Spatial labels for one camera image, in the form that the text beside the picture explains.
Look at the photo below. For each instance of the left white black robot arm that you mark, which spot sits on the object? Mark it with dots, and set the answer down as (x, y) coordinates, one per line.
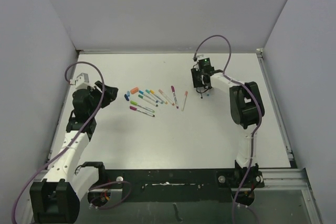
(56, 198)

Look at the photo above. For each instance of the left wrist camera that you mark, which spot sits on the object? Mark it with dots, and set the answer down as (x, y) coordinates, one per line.
(80, 82)

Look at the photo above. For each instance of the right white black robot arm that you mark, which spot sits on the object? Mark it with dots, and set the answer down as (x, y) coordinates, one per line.
(245, 104)

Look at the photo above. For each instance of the magenta capped pen lower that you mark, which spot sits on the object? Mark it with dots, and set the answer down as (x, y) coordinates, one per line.
(140, 111)

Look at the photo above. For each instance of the pink capped pen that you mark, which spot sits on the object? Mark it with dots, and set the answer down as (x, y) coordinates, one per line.
(166, 97)

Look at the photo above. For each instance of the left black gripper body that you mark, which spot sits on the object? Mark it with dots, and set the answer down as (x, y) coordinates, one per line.
(97, 96)

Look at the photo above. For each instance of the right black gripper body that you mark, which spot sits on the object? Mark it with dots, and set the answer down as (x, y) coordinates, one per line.
(205, 85)

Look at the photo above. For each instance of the yellow capped pen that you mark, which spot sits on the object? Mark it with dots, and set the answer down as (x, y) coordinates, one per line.
(158, 97)

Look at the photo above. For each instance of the magenta capped pen upright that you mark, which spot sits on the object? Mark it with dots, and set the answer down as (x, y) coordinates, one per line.
(174, 96)

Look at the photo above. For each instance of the orange marker cap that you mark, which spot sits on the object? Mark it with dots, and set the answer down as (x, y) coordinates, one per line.
(134, 90)

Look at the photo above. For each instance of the green capped pen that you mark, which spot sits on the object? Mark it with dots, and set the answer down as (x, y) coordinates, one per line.
(140, 106)

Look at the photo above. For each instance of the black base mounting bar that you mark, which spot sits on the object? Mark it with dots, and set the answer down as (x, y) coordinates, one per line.
(177, 185)

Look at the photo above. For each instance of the light blue capped pen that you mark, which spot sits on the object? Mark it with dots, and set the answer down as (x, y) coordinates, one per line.
(146, 95)

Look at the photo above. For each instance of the salmon capped pen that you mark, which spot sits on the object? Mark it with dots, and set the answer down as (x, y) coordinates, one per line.
(184, 100)

